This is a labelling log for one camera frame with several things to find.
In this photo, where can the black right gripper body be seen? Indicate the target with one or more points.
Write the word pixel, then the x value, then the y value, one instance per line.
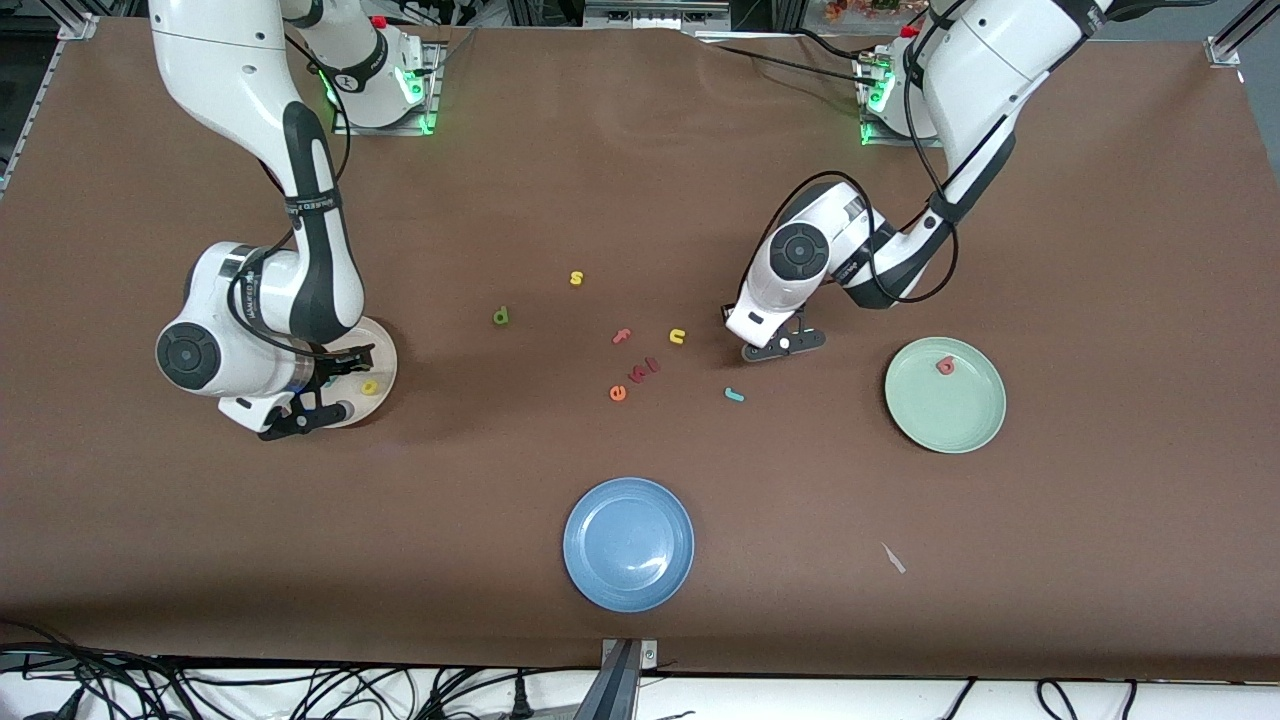
pixel 331 367

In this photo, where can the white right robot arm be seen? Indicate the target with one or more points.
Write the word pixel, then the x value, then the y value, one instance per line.
pixel 220 60

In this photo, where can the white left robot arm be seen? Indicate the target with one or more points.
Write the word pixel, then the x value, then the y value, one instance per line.
pixel 990 60

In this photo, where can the beige brown plate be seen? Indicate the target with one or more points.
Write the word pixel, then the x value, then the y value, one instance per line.
pixel 388 365

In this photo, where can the brown table cover sheet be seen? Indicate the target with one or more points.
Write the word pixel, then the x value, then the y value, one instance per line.
pixel 640 200

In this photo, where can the pale green plate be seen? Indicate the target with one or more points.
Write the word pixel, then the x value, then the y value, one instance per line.
pixel 945 410

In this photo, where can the blue plate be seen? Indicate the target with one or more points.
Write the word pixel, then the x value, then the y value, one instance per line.
pixel 628 545

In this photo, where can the black equipment box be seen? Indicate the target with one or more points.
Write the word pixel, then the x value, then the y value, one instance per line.
pixel 655 12

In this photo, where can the orange flowers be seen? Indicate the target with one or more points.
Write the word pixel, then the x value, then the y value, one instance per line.
pixel 850 10

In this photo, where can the aluminium profile bracket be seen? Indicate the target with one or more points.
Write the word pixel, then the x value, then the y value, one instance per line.
pixel 620 690

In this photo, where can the aluminium edge rail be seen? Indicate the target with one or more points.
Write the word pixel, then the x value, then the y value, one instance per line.
pixel 40 85

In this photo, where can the metal corner bracket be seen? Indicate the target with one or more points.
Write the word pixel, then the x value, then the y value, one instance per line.
pixel 1228 45
pixel 80 27

